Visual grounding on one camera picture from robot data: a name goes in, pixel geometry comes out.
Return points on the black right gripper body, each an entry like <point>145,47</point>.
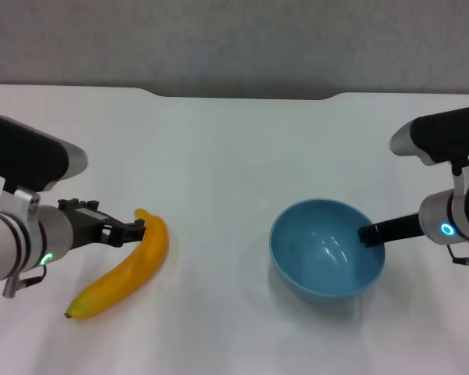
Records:
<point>400,228</point>

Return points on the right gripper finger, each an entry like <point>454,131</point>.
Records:
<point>369,235</point>

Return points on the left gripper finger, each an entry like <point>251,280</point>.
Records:
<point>121,239</point>
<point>131,227</point>

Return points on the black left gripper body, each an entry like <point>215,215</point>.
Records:
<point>86,226</point>

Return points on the yellow banana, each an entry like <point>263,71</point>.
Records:
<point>140,265</point>

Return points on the blue bowl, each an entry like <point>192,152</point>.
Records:
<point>320,265</point>

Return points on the left wrist camera housing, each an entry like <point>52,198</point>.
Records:
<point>27,156</point>

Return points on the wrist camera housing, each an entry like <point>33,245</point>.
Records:
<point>27,156</point>
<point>441,134</point>

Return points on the right wrist camera housing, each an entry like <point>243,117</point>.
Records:
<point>441,134</point>

